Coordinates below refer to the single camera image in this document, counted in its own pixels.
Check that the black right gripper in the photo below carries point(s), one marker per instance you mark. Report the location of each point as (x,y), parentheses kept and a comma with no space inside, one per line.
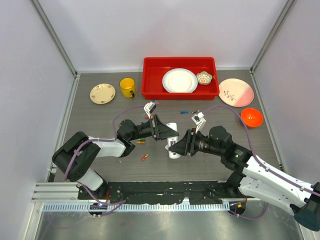
(187,144)

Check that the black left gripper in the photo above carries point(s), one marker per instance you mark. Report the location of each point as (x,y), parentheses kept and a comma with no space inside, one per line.
(160,131)

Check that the white remote control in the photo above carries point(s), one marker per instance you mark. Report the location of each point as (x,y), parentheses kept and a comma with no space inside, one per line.
(172,152)

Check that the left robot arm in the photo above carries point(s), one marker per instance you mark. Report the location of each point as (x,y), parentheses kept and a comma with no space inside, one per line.
(76,156)

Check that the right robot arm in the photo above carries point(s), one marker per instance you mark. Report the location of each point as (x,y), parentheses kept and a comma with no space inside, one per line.
(254,177)

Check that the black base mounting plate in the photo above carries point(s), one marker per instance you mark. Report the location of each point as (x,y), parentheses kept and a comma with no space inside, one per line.
(167,192)

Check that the white paper plate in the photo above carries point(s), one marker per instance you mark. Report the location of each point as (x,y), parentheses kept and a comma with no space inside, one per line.
(179,80)

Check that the yellow mug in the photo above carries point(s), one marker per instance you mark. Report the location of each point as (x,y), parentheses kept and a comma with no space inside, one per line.
(128,87)

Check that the red plastic bin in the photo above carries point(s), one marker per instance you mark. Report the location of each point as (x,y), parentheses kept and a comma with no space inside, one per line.
(154,69)

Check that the patterned small bowl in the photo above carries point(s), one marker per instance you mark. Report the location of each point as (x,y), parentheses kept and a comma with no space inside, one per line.
(204,78)

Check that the cream floral plate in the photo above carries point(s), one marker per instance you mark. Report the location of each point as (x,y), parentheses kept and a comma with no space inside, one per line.
(102,93)

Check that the pink white plate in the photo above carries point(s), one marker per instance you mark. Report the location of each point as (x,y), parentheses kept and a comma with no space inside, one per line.
(236,92)

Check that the orange plastic bowl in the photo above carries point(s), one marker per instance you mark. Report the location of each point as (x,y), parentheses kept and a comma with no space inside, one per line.
(252,117)

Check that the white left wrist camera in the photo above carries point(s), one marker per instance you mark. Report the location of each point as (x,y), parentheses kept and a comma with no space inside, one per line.
(149,108)

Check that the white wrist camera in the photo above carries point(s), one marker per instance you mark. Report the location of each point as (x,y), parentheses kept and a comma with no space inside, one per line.
(199,120)
(149,108)

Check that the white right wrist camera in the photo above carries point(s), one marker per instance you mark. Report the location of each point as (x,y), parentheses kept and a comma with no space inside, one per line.
(199,120)

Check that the white slotted cable duct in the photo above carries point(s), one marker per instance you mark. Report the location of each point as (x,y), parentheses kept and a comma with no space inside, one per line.
(185,206)

